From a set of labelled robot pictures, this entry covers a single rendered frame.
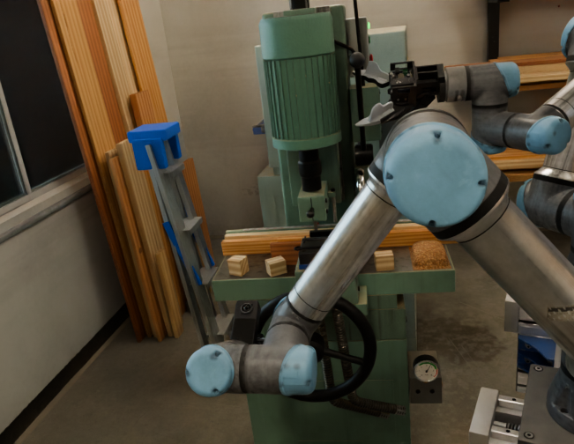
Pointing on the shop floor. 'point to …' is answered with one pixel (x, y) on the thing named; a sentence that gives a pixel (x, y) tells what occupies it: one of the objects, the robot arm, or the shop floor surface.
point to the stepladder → (182, 225)
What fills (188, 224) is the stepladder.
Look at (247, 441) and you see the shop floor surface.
